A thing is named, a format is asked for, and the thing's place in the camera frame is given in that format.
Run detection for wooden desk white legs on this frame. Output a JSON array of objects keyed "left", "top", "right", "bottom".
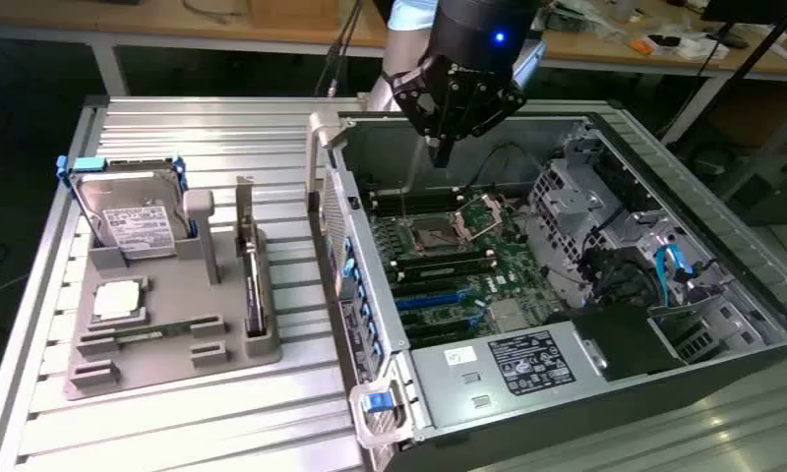
[{"left": 0, "top": 0, "right": 390, "bottom": 97}]

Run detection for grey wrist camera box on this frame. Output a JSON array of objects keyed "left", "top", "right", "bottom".
[{"left": 511, "top": 37, "right": 550, "bottom": 95}]

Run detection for brown box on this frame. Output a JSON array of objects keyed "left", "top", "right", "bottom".
[{"left": 247, "top": 0, "right": 341, "bottom": 30}]

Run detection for silver CPU chip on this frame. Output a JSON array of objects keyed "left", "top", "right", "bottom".
[{"left": 94, "top": 282, "right": 144, "bottom": 321}]

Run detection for CPU socket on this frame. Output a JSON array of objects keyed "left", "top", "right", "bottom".
[{"left": 410, "top": 213, "right": 478, "bottom": 255}]

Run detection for silver chipset heatsink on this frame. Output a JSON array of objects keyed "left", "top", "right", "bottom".
[{"left": 489, "top": 299, "right": 543, "bottom": 333}]

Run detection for clear plastic bag pile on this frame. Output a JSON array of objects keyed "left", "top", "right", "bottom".
[{"left": 547, "top": 0, "right": 632, "bottom": 40}]

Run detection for grey parts rack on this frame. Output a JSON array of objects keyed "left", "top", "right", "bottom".
[{"left": 62, "top": 189, "right": 287, "bottom": 402}]

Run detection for wooden desk grey frame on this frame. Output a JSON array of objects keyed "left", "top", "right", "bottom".
[{"left": 537, "top": 14, "right": 787, "bottom": 144}]

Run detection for green motherboard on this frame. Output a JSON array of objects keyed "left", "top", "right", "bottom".
[{"left": 366, "top": 189, "right": 566, "bottom": 345}]

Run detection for hard disk blue carrier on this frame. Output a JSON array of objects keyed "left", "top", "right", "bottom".
[{"left": 56, "top": 154, "right": 196, "bottom": 262}]

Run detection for open socket cover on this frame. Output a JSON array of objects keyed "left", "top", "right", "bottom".
[{"left": 455, "top": 194, "right": 511, "bottom": 230}]

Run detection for black monitor with stand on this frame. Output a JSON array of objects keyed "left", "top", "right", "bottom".
[{"left": 700, "top": 0, "right": 787, "bottom": 49}]

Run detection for black and white device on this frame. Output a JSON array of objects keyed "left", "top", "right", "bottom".
[{"left": 649, "top": 32, "right": 724, "bottom": 61}]

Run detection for blue wire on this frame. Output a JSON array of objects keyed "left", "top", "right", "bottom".
[{"left": 653, "top": 244, "right": 694, "bottom": 309}]

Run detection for green RAM stick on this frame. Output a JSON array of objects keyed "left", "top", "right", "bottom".
[{"left": 115, "top": 322, "right": 198, "bottom": 343}]

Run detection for black fan shroud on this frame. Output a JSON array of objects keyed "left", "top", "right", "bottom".
[{"left": 571, "top": 307, "right": 688, "bottom": 383}]

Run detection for grey corner bracket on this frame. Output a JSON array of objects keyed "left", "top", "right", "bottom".
[
  {"left": 306, "top": 111, "right": 357, "bottom": 194},
  {"left": 349, "top": 378, "right": 414, "bottom": 449}
]

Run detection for black open PC case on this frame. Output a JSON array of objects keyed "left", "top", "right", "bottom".
[{"left": 311, "top": 111, "right": 787, "bottom": 472}]

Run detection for black slanted pole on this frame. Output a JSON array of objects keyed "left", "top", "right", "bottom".
[{"left": 732, "top": 0, "right": 787, "bottom": 83}]

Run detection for black floor box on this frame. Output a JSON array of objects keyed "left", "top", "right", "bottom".
[{"left": 728, "top": 156, "right": 787, "bottom": 226}]

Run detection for green graphics card black fan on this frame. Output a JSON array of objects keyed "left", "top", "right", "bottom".
[{"left": 234, "top": 175, "right": 271, "bottom": 340}]

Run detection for black hanging cable with plug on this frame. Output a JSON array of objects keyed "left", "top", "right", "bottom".
[{"left": 313, "top": 0, "right": 363, "bottom": 97}]

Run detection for black wire bundle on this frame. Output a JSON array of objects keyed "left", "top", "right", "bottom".
[{"left": 581, "top": 245, "right": 662, "bottom": 309}]

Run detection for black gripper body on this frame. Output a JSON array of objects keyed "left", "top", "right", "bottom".
[{"left": 426, "top": 0, "right": 545, "bottom": 84}]

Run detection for black RAM stick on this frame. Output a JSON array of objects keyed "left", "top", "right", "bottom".
[{"left": 397, "top": 256, "right": 494, "bottom": 280}]

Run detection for grey metal disk bay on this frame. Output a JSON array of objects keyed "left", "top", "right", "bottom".
[{"left": 527, "top": 156, "right": 632, "bottom": 301}]

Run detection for grey power supply unit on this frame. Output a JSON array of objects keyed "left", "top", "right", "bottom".
[{"left": 407, "top": 324, "right": 616, "bottom": 429}]

